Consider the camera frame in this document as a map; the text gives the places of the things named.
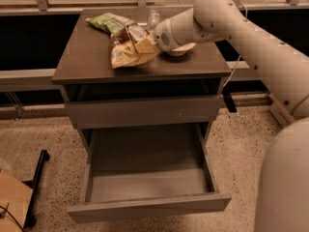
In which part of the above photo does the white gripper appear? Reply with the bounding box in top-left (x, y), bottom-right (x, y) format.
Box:
top-left (134, 18), bottom-right (180, 54)

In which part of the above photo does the brown yellow chip bag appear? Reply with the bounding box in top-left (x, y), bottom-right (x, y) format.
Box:
top-left (110, 25), bottom-right (160, 69)

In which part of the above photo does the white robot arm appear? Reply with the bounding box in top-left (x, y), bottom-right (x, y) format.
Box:
top-left (154, 0), bottom-right (309, 232)

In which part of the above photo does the green chip bag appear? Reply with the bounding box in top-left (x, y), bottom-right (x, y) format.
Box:
top-left (85, 13), bottom-right (136, 35)

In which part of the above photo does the dark grey drawer cabinet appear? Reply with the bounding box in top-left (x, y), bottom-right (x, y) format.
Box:
top-left (52, 10), bottom-right (230, 148)

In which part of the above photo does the closed grey top drawer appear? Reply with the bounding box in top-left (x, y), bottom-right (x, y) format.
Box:
top-left (65, 96), bottom-right (221, 129)

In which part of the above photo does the open grey middle drawer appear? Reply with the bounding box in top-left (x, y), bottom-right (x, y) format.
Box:
top-left (68, 124), bottom-right (231, 223)

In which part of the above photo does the white paper bowl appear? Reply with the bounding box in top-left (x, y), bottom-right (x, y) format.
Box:
top-left (168, 43), bottom-right (196, 57)

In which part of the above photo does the cardboard box right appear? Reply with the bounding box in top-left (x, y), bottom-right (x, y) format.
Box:
top-left (269, 93), bottom-right (295, 128)

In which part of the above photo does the brown cardboard sheet left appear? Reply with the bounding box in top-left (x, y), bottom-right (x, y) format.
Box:
top-left (0, 170), bottom-right (32, 232)

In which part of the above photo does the white hanging cable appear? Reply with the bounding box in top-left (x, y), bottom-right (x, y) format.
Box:
top-left (222, 2), bottom-right (249, 89)

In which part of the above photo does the black cable left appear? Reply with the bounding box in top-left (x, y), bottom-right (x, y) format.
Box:
top-left (0, 203), bottom-right (25, 232)

